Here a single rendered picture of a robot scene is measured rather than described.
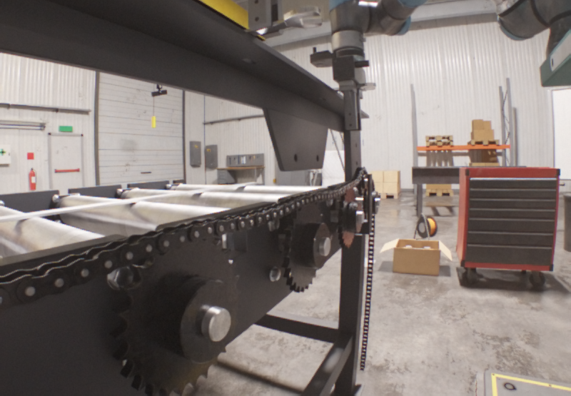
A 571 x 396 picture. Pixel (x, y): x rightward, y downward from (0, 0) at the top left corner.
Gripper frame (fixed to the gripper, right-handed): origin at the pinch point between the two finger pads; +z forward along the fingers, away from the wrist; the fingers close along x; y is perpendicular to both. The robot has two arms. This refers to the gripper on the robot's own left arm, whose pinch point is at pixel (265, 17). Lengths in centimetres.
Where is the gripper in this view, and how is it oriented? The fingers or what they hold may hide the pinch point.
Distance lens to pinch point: 39.8
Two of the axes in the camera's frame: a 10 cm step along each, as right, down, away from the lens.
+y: -8.7, 0.0, 4.9
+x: -4.9, 0.6, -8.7
